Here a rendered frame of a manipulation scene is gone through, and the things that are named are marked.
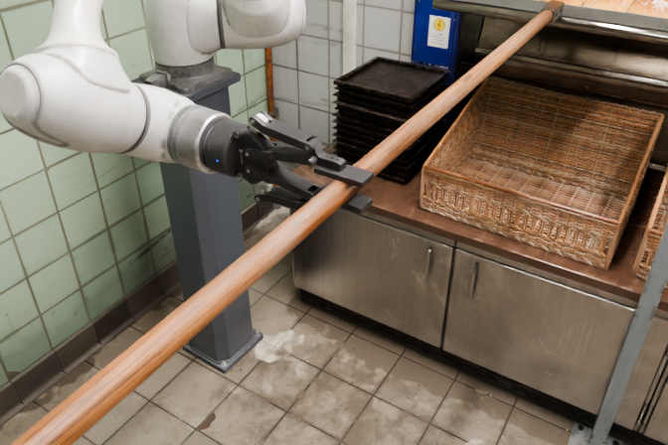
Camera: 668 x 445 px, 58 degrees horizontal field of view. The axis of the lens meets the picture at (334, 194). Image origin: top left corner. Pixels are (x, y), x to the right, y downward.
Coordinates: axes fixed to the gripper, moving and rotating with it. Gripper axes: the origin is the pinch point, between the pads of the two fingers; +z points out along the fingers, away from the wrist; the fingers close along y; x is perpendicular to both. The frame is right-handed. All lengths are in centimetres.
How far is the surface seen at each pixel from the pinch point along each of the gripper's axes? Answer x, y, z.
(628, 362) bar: -77, 79, 41
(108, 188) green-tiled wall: -49, 65, -120
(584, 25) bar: -99, 3, 8
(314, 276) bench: -82, 101, -60
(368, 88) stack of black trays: -97, 31, -49
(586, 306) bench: -82, 71, 27
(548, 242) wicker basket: -87, 58, 13
